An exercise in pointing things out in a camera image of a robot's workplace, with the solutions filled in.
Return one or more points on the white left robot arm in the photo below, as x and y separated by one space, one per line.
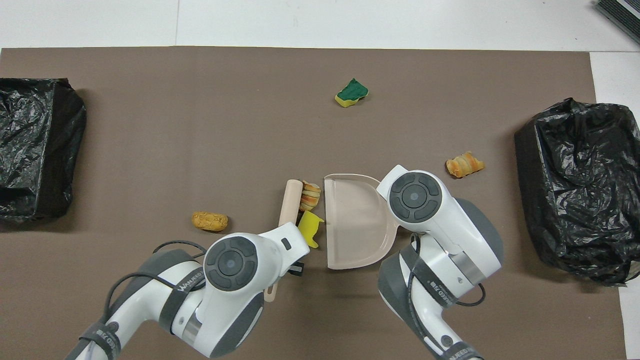
225 300

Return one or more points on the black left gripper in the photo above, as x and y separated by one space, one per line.
297 269

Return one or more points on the bin lined with black bag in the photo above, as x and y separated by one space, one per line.
575 190
35 115

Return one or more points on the dark grey ribbed device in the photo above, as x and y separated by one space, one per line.
622 15

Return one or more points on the oval brown bread roll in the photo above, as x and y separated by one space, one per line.
209 221

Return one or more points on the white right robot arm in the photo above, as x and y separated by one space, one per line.
450 225

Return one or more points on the beige hand brush black bristles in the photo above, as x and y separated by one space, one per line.
290 202

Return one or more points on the beige plastic dustpan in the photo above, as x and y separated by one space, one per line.
357 225

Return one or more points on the long orange croissant piece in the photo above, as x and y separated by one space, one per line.
464 165

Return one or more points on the striped croissant bread piece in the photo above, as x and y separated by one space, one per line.
310 196

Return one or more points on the notched yellow sponge piece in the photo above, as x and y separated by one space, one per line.
310 225

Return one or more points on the green and yellow sponge piece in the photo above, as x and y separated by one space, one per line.
352 92

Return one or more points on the brown paper table mat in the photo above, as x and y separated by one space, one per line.
150 100

